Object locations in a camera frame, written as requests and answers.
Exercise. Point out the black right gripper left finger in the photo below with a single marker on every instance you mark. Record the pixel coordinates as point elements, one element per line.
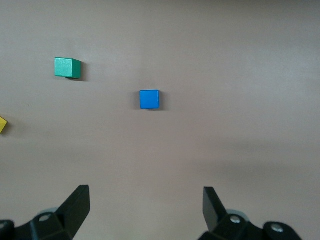
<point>62,225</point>

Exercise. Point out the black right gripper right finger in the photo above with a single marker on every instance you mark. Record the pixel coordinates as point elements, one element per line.
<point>225,230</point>

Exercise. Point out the yellow wooden block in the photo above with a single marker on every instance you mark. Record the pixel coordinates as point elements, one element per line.
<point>2,124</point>

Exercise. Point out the blue wooden block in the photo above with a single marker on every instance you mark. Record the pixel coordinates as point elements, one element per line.
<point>149,99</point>

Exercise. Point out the green wooden block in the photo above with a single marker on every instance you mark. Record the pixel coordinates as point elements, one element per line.
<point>65,67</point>

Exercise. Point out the brown paper table cover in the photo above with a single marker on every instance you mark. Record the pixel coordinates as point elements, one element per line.
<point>200,140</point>

